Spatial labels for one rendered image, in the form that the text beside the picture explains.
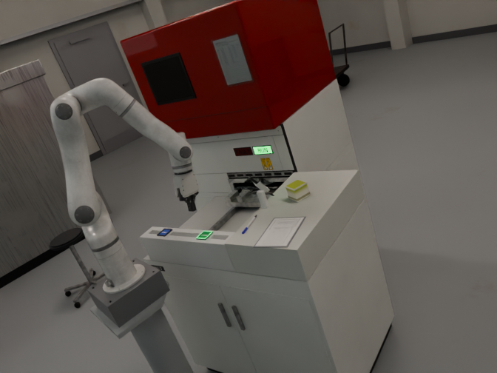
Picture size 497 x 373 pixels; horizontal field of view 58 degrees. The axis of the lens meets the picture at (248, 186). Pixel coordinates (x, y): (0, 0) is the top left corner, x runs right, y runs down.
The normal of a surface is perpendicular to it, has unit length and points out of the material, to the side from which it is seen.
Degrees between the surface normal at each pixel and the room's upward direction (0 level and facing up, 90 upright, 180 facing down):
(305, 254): 90
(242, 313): 90
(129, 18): 90
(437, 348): 0
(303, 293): 90
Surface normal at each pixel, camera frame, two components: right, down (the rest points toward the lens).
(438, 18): -0.72, 0.48
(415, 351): -0.31, -0.87
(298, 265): -0.53, 0.49
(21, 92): 0.61, 0.12
